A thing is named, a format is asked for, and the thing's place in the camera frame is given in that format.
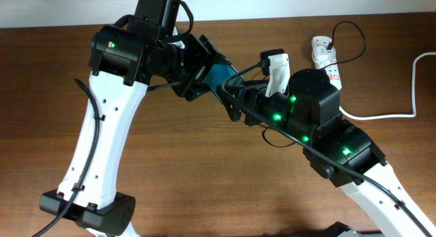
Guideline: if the blue screen Galaxy smartphone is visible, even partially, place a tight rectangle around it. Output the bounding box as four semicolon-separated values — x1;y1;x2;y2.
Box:
204;64;238;105

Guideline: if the black USB charging cable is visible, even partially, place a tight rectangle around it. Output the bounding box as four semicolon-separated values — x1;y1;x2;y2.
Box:
260;20;367;148

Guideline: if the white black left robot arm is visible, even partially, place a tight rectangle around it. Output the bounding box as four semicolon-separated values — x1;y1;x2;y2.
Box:
40;0;219;236

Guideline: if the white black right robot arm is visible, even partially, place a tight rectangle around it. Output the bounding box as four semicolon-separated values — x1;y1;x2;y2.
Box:
218;69;435;236

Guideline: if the white power strip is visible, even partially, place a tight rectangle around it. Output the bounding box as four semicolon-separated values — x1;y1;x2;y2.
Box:
311;36;342;90

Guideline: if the white power strip cord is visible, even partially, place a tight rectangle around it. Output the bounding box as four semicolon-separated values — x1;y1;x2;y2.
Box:
339;52;436;121

